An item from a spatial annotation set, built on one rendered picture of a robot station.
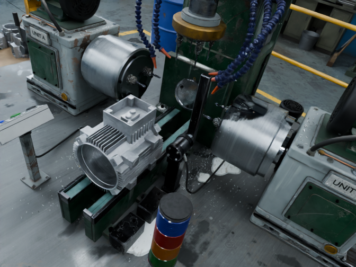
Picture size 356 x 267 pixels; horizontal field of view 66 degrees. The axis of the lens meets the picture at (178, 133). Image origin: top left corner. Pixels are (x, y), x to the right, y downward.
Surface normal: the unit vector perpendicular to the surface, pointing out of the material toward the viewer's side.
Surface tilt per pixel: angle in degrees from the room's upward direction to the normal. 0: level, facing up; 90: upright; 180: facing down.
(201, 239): 0
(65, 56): 89
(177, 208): 0
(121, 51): 20
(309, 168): 89
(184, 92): 90
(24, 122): 57
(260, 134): 51
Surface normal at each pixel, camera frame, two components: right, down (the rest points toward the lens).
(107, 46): -0.07, -0.49
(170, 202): 0.16, -0.76
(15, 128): 0.79, -0.04
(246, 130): -0.31, -0.11
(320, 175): -0.53, 0.47
